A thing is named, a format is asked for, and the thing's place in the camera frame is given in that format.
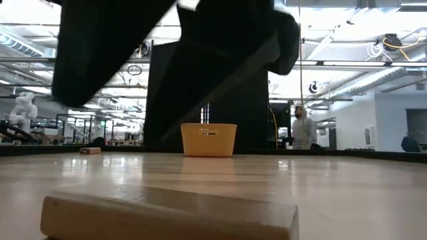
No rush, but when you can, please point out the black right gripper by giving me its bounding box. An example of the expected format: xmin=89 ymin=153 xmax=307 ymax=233
xmin=159 ymin=0 xmax=300 ymax=143

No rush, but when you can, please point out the black folding screen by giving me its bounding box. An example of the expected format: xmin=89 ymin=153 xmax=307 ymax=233
xmin=143 ymin=39 xmax=270 ymax=150

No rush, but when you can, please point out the black cabinet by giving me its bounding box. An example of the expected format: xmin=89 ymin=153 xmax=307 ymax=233
xmin=268 ymin=102 xmax=292 ymax=150

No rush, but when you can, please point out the yellow plastic bin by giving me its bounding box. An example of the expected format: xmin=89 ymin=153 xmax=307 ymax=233
xmin=180 ymin=123 xmax=238 ymax=158

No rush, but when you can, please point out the white robot figure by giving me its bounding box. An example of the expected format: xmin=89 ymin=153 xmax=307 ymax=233
xmin=8 ymin=92 xmax=39 ymax=134

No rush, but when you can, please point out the person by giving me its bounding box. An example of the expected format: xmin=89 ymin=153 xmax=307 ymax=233
xmin=291 ymin=105 xmax=318 ymax=150

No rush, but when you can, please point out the dark grey door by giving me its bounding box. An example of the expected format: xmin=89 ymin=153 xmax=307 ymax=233
xmin=406 ymin=108 xmax=427 ymax=153

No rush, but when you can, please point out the dark blue chair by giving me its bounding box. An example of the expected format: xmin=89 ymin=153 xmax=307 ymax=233
xmin=400 ymin=135 xmax=422 ymax=153

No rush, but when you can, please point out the black frame workstation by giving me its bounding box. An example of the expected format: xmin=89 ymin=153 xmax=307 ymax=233
xmin=55 ymin=113 xmax=115 ymax=145

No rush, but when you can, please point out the silver ventilation duct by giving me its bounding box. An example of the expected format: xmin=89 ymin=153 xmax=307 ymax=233
xmin=0 ymin=31 xmax=46 ymax=59
xmin=322 ymin=65 xmax=427 ymax=101

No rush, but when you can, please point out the yellow cable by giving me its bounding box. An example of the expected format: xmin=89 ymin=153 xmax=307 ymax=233
xmin=269 ymin=107 xmax=280 ymax=150

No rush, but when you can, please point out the white wall dispenser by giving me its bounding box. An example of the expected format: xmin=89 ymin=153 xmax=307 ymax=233
xmin=364 ymin=125 xmax=375 ymax=148

